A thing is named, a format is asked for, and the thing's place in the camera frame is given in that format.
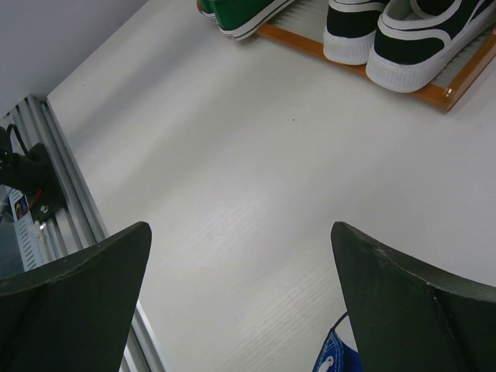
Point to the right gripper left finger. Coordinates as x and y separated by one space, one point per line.
75 313

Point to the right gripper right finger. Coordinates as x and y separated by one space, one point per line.
408 315

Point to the blue sneaker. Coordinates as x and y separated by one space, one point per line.
335 355

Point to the black white sneaker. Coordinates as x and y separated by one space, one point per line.
415 40
350 30

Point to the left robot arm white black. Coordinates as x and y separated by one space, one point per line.
25 172

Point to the aluminium mounting rail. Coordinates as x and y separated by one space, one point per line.
79 224

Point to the slotted grey cable duct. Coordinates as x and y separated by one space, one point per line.
29 235

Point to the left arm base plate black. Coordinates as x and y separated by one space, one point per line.
46 201

